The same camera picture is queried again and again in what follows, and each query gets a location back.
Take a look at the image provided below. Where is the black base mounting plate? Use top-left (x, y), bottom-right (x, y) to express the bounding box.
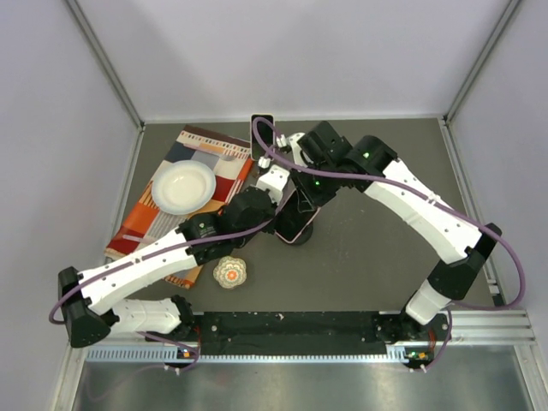
top-left (165, 311), bottom-right (449, 356)

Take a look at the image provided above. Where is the white round plate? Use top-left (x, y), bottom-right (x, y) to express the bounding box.
top-left (152, 160), bottom-right (217, 216)

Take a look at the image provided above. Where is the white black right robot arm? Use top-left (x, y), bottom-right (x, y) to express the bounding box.
top-left (288, 122), bottom-right (497, 339)

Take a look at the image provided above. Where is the colourful patchwork placemat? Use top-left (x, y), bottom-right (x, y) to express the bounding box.
top-left (105, 124), bottom-right (253, 289)

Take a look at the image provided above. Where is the black round-base camera stand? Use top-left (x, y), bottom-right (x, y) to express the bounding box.
top-left (276, 213), bottom-right (316, 245)

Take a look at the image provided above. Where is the pink-cased phone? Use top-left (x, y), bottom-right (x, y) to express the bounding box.
top-left (275, 190), bottom-right (320, 246)

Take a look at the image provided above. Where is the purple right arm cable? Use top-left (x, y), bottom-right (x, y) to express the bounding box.
top-left (251, 117), bottom-right (527, 372)

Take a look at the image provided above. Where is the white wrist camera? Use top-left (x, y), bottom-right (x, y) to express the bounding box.
top-left (276, 133), bottom-right (307, 167)
top-left (255, 157), bottom-right (290, 204)

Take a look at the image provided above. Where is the white-cased smartphone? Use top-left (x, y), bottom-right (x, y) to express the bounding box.
top-left (250, 114), bottom-right (274, 161)

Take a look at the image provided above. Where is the crocheted flower coaster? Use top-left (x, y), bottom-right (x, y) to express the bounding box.
top-left (213, 256), bottom-right (247, 289)

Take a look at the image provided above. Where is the grey phone stand wooden base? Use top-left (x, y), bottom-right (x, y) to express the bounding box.
top-left (249, 162), bottom-right (266, 180)

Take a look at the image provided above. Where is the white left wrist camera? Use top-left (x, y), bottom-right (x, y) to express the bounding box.
top-left (255, 157), bottom-right (290, 204)

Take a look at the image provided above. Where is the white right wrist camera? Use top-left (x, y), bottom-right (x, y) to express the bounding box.
top-left (276, 133), bottom-right (307, 167)

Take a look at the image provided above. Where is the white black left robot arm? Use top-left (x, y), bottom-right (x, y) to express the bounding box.
top-left (54, 187), bottom-right (283, 348)

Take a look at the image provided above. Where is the aluminium frame rail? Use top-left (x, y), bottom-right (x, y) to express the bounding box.
top-left (83, 310), bottom-right (535, 369)

